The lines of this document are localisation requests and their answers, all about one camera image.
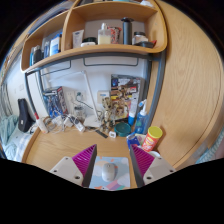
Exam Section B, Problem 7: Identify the blue tissue pack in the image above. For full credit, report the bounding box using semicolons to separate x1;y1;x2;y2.
126;134;142;150

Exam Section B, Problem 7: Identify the white printed box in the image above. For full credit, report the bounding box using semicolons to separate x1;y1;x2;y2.
96;89;111;104

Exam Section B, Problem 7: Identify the teal blanket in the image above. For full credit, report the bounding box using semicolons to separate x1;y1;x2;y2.
0;114;19;148

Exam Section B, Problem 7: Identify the colourful printed box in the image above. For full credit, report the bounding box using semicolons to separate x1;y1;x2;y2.
110;73;143;121

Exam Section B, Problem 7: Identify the white face print mug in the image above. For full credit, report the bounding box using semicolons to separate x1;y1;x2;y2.
148;150;163;160

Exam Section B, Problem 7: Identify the pastel cloud print mouse pad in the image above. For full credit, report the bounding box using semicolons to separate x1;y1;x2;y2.
89;155;132;192

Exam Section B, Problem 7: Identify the red chips can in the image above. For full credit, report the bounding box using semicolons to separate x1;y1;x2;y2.
140;125;164;153

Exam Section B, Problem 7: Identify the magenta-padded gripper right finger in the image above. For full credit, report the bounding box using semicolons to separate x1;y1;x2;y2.
129;144;177;188

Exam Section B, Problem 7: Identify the white desk lamp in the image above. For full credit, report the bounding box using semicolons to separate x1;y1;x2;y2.
48;69;103;129

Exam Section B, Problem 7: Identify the gold robot model figure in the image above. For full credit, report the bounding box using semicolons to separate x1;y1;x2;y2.
101;96;129;129

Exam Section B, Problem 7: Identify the white blue-capped tube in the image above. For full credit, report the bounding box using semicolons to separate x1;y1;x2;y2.
127;111;137;127

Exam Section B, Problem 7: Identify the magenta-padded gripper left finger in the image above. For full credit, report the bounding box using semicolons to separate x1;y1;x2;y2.
49;143;98;188

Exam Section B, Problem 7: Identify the white power strip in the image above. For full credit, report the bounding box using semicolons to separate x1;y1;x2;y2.
73;119;86;133

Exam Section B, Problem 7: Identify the blue spray bottle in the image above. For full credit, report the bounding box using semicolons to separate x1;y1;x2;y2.
134;99;149;135

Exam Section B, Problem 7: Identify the grey computer mouse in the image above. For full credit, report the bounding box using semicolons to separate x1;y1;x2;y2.
101;162;118;183

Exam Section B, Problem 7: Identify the black flat strip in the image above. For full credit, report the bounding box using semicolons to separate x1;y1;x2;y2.
94;129;109;139

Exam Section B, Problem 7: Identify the wooden shelf unit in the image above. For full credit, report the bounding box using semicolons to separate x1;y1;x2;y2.
19;0;168;75

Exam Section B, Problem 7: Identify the blue model kit box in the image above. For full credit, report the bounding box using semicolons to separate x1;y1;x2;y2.
42;86;69;118

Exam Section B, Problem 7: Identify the black backpack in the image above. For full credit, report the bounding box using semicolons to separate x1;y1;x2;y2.
17;98;34;133

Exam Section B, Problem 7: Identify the bed with plaid sheet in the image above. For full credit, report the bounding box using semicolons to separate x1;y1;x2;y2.
1;114;34;163

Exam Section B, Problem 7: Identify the teal round tin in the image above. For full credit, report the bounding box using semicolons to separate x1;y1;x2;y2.
114;122;133;138

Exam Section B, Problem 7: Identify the white red-capped pump bottle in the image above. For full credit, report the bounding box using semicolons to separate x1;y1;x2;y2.
34;112;50;135

